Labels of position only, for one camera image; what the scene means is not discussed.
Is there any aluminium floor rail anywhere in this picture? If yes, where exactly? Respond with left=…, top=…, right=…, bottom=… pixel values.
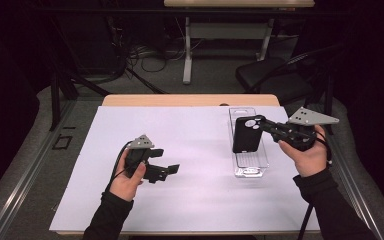
left=328, top=133, right=384, bottom=240
left=0, top=99, right=76, bottom=240

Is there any person's left hand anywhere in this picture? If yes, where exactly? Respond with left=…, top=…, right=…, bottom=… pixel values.
left=108, top=149, right=148, bottom=203

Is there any white table sheet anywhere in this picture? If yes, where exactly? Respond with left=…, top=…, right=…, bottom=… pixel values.
left=48, top=105, right=321, bottom=233

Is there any light desk with white legs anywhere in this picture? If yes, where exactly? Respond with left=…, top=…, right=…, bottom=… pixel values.
left=163, top=0, right=316, bottom=85

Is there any clear plastic container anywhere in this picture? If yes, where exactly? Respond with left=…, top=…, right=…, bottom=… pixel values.
left=227, top=106, right=270, bottom=179

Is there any black metal stand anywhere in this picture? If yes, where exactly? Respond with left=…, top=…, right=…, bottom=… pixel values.
left=47, top=46, right=112, bottom=132

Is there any bundle of floor cables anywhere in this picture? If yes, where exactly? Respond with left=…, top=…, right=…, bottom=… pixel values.
left=125, top=31, right=194, bottom=73

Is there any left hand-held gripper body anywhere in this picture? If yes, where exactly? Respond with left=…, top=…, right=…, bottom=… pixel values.
left=124, top=133, right=165, bottom=179

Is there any black chair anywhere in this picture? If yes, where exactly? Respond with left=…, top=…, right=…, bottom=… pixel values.
left=235, top=42, right=345, bottom=105

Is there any person's right hand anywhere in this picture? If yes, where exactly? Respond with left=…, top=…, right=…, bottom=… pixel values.
left=277, top=124, right=329, bottom=179

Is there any black phone case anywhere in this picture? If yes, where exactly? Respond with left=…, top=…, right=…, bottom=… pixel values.
left=231, top=114, right=267, bottom=155

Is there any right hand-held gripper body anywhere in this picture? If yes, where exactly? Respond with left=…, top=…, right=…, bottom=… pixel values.
left=269, top=106, right=341, bottom=153

